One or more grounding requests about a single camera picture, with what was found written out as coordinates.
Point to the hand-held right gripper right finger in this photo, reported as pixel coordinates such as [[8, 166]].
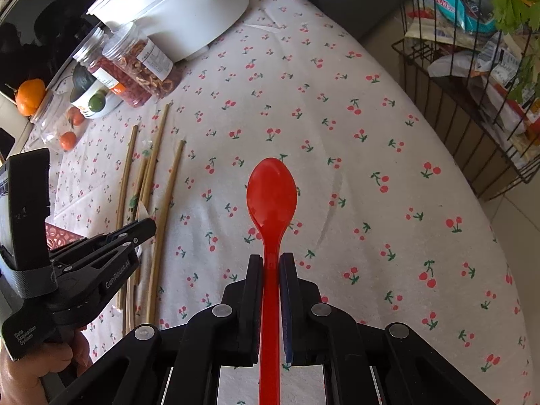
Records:
[[287, 274]]

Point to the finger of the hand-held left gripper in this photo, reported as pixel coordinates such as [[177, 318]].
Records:
[[126, 233], [105, 276]]

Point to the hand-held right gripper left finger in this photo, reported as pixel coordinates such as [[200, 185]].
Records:
[[256, 274]]

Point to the pink perforated utensil holder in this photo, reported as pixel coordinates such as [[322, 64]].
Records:
[[59, 236]]

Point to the red plastic spoon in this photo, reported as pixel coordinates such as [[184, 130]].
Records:
[[270, 194]]

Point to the person's left hand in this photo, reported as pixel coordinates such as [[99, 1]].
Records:
[[33, 375]]

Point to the small orange persimmon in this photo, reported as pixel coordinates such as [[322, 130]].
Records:
[[76, 117], [68, 141]]

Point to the clear glass jar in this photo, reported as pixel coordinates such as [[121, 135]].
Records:
[[48, 126]]

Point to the white printed ceramic bowl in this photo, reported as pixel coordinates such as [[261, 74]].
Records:
[[107, 105]]

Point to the small green round fruit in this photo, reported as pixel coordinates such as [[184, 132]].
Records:
[[96, 102]]

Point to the clear jar of red berries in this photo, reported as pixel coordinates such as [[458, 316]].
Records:
[[126, 86]]

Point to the dark green squash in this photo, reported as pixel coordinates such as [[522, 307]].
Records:
[[82, 78]]

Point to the clear jar of dried slices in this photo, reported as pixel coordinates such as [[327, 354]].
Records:
[[156, 71]]

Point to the black glass microwave oven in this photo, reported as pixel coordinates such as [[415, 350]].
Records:
[[42, 29]]

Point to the white electric cooking pot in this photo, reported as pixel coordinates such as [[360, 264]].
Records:
[[168, 12]]

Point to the pile of snack packets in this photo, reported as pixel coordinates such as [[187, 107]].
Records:
[[472, 42]]

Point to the green leafy herb bunch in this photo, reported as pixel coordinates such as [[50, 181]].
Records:
[[512, 4]]

